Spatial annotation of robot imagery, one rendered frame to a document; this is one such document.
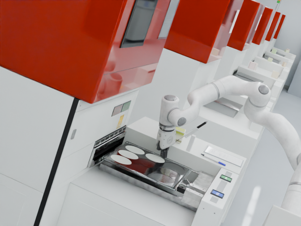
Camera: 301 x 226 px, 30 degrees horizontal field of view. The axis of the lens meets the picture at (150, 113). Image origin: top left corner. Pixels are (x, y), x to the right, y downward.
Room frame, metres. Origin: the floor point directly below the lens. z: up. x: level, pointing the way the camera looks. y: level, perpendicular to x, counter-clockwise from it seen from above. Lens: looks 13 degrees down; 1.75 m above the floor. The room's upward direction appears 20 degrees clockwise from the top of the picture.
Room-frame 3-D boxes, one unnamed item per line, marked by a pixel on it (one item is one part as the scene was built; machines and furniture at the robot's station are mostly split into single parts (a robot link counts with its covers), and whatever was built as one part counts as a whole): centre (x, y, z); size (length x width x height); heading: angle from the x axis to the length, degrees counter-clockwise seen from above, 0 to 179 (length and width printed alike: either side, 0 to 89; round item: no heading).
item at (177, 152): (2.91, -0.25, 0.89); 0.62 x 0.35 x 0.14; 78
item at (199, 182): (2.52, -0.34, 0.87); 0.36 x 0.08 x 0.03; 168
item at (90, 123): (2.41, 0.19, 1.02); 0.81 x 0.03 x 0.40; 168
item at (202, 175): (2.68, -0.37, 0.89); 0.08 x 0.03 x 0.03; 78
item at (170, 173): (2.56, -0.07, 0.90); 0.34 x 0.34 x 0.01; 78
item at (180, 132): (2.87, -0.17, 1.00); 0.07 x 0.07 x 0.07; 86
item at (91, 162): (2.58, 0.14, 0.89); 0.44 x 0.02 x 0.10; 168
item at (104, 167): (2.43, -0.11, 0.84); 0.50 x 0.02 x 0.03; 78
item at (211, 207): (2.42, -0.41, 0.89); 0.55 x 0.09 x 0.14; 168
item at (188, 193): (2.36, -0.30, 0.89); 0.08 x 0.03 x 0.03; 78
